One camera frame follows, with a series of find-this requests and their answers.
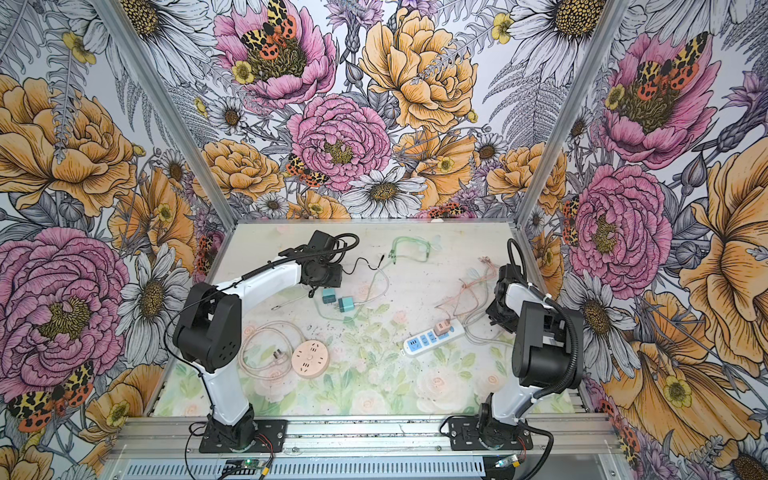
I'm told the pink charging cable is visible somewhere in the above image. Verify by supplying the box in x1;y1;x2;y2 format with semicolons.
434;256;500;325

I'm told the pink charger plug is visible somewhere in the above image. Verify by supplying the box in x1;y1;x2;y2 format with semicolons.
433;320;451;337

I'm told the white blue power strip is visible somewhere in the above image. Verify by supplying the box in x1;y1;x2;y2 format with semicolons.
402;320;465;356

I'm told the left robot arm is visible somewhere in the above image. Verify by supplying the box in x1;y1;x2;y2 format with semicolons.
172;230;360;451

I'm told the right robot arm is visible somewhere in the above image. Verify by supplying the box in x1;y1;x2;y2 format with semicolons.
477;239;585;449

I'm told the teal charger adapter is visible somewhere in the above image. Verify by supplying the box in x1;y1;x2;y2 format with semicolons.
321;288;337;304
337;296;355;313

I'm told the round pink socket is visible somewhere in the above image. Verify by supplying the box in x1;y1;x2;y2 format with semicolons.
291;340;330;379

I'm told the black thin cable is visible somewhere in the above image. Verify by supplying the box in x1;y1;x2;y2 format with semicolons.
343;254;386;276

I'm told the green coiled cable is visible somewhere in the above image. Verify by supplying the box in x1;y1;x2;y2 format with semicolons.
391;236;432;265

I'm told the pink socket cord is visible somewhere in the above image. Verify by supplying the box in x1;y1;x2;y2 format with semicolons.
238;320;298;381

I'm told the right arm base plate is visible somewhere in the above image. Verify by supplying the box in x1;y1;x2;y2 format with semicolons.
439;415;533;451

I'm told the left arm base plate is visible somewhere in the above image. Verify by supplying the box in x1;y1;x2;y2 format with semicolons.
199;419;288;454

